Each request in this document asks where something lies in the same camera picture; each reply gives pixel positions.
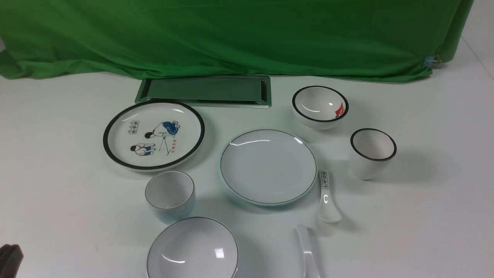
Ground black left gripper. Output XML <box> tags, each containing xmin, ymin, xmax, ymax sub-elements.
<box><xmin>0</xmin><ymin>244</ymin><xmax>24</xmax><ymax>278</ymax></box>

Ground pale blue cup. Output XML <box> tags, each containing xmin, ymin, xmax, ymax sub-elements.
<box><xmin>145</xmin><ymin>171</ymin><xmax>196</xmax><ymax>225</ymax></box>

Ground pale blue bowl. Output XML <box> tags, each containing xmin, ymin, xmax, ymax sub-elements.
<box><xmin>146</xmin><ymin>217</ymin><xmax>239</xmax><ymax>278</ymax></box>

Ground plain white ceramic spoon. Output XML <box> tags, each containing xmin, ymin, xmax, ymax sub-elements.
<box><xmin>295</xmin><ymin>225</ymin><xmax>321</xmax><ymax>278</ymax></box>

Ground black-rimmed illustrated plate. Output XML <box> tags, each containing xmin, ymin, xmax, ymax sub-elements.
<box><xmin>103</xmin><ymin>100</ymin><xmax>205</xmax><ymax>172</ymax></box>

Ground pale blue plain plate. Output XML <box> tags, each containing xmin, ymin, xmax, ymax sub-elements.
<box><xmin>219</xmin><ymin>129</ymin><xmax>319</xmax><ymax>207</ymax></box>

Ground black-rimmed bowl with red print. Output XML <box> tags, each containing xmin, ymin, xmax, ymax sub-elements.
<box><xmin>291</xmin><ymin>86</ymin><xmax>349</xmax><ymax>130</ymax></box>

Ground black-rimmed white cup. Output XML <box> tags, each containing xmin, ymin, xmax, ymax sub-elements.
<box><xmin>348</xmin><ymin>128</ymin><xmax>397</xmax><ymax>181</ymax></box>

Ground green backdrop cloth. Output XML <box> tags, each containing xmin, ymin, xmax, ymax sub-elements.
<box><xmin>0</xmin><ymin>0</ymin><xmax>473</xmax><ymax>83</ymax></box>

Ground blue binder clip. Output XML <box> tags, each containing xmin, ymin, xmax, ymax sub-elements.
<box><xmin>422</xmin><ymin>55</ymin><xmax>443</xmax><ymax>69</ymax></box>

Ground white spoon with printed handle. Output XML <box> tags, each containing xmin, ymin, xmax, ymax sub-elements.
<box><xmin>317</xmin><ymin>170</ymin><xmax>342</xmax><ymax>224</ymax></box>

